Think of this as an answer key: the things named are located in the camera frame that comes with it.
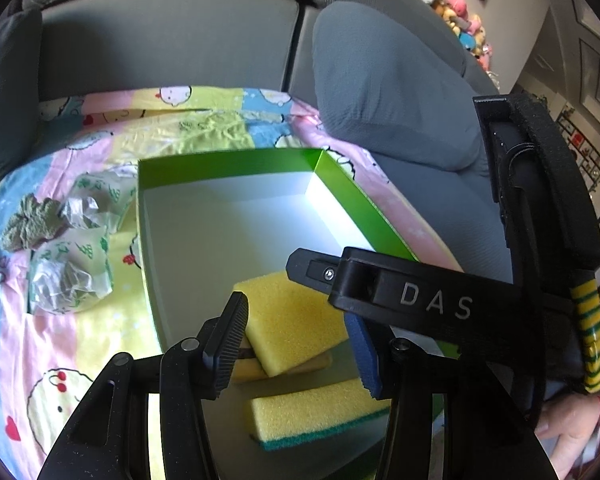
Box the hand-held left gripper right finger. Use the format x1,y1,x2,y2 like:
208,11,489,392
344,310,551,480

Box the small yellow green sponge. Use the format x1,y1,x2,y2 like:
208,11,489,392
250,377,392,452

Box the black wall rack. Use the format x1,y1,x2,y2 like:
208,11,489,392
555,102,600,191

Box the large yellow sponge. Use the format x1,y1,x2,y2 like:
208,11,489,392
231,270,353,378

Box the printed cartoon blanket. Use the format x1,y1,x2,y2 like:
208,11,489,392
0,85,461,480

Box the green shiny box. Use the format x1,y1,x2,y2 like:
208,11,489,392
136,147,463,480

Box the grey sofa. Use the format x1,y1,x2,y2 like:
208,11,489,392
0,0,531,286

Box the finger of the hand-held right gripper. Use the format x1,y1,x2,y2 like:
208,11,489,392
286,246,527,361

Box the person's right hand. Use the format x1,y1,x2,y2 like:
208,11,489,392
535,394,600,480

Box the pile of plush toys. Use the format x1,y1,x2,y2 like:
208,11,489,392
407,0,496,71

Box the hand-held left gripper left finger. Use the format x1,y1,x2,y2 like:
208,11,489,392
37,291,251,480

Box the green printed steel wool bag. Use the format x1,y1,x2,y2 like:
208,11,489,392
29,227,115,316
60,172,137,233

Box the grey sofa cushion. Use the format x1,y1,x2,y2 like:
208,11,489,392
311,0,486,173

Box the grey panelled door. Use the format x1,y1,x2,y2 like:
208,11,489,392
550,0,600,126

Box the green cloth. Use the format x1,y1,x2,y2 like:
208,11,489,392
0,195,73,252

